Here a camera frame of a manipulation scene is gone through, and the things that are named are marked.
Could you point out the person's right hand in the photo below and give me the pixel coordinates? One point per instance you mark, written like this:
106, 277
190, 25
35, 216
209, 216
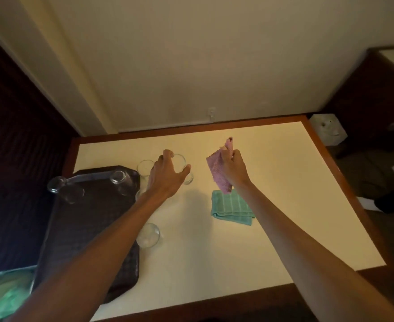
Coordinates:
236, 172

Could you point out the white waste bin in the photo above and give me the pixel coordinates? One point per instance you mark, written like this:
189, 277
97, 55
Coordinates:
327, 130

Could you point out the person's right forearm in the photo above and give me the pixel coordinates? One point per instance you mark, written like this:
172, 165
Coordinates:
311, 261

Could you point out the pink cleaning cloth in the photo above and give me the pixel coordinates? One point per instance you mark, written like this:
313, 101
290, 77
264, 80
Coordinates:
216, 167

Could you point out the dark brown serving tray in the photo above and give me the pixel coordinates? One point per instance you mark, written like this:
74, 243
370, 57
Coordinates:
83, 217

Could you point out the white wall outlet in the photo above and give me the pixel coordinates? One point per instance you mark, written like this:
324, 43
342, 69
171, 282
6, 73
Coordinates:
211, 113

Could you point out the dark quilted headboard panel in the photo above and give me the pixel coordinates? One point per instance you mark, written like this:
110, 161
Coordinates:
19, 157

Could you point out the teal folded cloth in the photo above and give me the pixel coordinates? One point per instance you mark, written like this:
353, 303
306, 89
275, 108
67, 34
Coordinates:
229, 207

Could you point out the clear drinking glass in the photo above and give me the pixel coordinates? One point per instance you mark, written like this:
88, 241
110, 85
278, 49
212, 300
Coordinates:
148, 236
144, 169
120, 181
64, 189
184, 164

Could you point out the person's left forearm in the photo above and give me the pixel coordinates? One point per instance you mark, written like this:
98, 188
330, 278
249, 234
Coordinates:
93, 261

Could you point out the person's left thumb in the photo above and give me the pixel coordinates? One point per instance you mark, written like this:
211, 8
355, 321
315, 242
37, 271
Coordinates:
183, 174

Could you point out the person's left hand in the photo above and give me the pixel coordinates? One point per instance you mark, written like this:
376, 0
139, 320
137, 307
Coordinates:
165, 179

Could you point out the person's right fingers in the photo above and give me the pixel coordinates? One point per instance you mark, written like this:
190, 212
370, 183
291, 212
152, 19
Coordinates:
230, 154

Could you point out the dark wooden dresser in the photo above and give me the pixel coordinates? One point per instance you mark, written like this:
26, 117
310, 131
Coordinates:
368, 97

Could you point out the green plastic bag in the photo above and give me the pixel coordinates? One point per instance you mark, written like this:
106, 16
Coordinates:
4, 293

